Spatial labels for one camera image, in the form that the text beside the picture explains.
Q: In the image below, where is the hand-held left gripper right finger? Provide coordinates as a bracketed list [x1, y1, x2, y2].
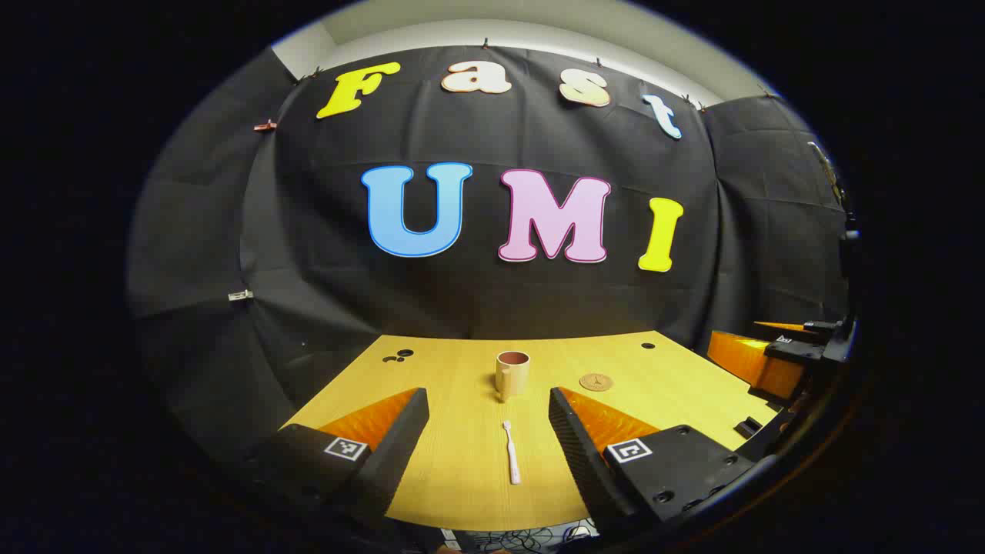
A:
[548, 386, 756, 541]

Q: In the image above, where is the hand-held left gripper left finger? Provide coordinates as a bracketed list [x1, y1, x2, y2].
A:
[242, 387, 430, 532]

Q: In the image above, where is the pale pink toothbrush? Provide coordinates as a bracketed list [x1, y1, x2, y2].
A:
[502, 419, 523, 486]

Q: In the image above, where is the beige cup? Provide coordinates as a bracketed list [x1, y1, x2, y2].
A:
[495, 350, 532, 403]

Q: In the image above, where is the wooden desktop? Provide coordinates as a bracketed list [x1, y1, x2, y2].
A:
[281, 331, 782, 533]

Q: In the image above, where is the black backdrop cloth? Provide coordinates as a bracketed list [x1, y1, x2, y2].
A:
[127, 42, 851, 462]

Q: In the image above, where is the black cable tangle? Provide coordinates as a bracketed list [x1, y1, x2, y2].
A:
[440, 523, 601, 554]

